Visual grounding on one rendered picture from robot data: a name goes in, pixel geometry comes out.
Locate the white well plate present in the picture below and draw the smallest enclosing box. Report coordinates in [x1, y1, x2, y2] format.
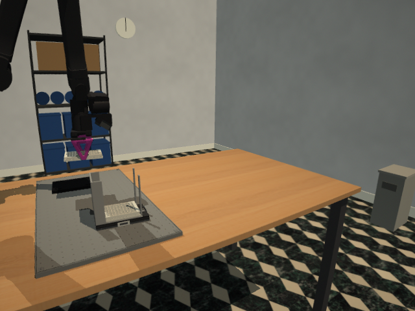
[104, 201, 141, 222]
[64, 149, 103, 162]

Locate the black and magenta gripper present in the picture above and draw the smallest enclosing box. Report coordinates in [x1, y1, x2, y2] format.
[71, 113, 93, 160]

